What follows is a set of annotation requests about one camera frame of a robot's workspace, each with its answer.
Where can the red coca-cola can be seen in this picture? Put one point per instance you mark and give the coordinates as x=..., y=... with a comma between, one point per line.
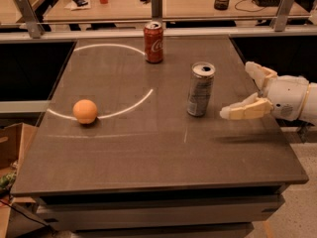
x=153, y=36

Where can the grey metal bracket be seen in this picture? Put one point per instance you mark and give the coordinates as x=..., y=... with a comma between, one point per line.
x=34, y=27
x=279, y=21
x=156, y=7

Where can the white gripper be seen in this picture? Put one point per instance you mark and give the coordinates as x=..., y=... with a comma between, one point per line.
x=286, y=96

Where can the cardboard box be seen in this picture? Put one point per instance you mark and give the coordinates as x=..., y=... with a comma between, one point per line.
x=15, y=141

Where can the orange fruit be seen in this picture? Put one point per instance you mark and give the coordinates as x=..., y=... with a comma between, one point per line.
x=85, y=111

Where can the grey metal bracket middle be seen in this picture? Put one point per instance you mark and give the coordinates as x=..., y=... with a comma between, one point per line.
x=156, y=7

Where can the grey metal bracket left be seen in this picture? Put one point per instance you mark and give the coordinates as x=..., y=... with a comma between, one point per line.
x=34, y=27

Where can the silver redbull can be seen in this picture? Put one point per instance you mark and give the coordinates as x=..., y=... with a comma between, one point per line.
x=201, y=84

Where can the metal guard rail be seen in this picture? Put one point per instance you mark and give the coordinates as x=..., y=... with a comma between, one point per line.
x=235, y=32

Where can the grey metal bracket right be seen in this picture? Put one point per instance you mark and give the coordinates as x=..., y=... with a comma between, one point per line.
x=279, y=21

